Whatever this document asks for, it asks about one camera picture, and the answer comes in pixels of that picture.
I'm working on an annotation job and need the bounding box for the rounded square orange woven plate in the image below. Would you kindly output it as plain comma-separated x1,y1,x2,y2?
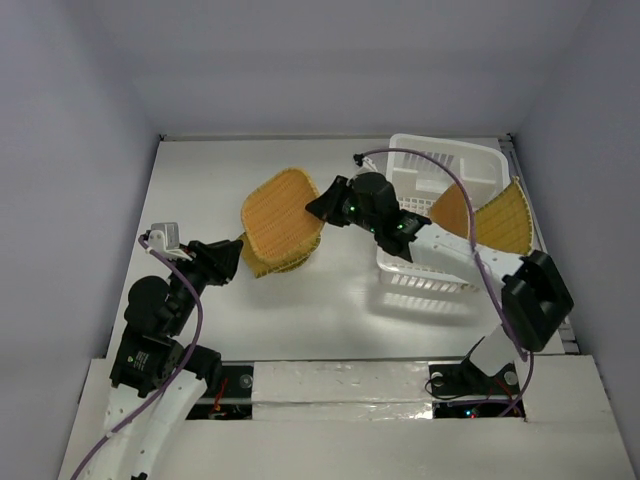
240,168,324,265

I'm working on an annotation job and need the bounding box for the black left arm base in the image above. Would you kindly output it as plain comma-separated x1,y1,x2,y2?
187,363,254,420

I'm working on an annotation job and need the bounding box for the white plastic dish rack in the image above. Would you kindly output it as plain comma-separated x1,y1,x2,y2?
376,133,510,293

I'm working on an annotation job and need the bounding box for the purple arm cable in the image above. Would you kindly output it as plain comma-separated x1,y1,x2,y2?
353,148,534,421
59,234,204,480

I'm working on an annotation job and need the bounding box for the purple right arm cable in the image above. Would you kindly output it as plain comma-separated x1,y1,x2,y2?
353,148,534,421

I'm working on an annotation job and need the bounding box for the fan-shaped green bamboo plate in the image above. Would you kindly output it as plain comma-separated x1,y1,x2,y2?
238,232,321,278

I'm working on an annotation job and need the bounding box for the triangular orange woven plate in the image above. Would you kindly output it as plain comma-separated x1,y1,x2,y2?
430,184,469,239

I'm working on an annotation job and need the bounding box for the foil-covered front bar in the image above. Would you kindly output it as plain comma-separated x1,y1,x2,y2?
251,361,433,421

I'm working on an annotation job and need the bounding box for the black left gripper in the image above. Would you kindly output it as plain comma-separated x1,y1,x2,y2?
168,237,243,332

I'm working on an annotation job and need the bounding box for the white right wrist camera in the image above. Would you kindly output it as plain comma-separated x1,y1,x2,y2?
351,153,383,180

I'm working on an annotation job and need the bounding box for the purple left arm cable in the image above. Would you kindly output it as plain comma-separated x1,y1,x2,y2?
59,234,204,480

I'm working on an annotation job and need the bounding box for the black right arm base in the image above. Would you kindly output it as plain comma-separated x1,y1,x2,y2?
424,360,533,419

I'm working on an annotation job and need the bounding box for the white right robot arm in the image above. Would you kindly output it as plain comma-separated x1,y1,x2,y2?
306,172,574,393

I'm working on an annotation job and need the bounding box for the round green-rimmed bamboo plate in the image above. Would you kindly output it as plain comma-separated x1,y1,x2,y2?
278,253,311,273

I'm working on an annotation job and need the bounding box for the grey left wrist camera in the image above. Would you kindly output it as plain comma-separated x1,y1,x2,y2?
142,222,184,260

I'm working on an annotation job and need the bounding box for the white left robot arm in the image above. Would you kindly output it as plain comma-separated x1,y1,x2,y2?
71,228,243,479

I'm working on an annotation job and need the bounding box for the square green-rimmed bamboo plate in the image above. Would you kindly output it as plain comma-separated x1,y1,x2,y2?
475,177,533,255

